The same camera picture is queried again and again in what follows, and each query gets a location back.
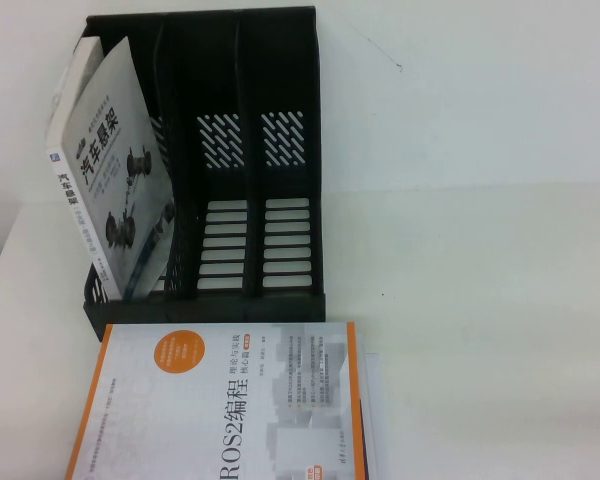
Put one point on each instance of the white car suspension book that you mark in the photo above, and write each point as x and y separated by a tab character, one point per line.
115	150

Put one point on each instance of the orange and white ROS2 book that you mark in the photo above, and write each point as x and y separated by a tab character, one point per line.
180	400

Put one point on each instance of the black plastic book stand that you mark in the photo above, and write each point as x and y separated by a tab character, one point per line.
220	75

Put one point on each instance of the white book with purple stripe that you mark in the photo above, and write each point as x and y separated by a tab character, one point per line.
370	380

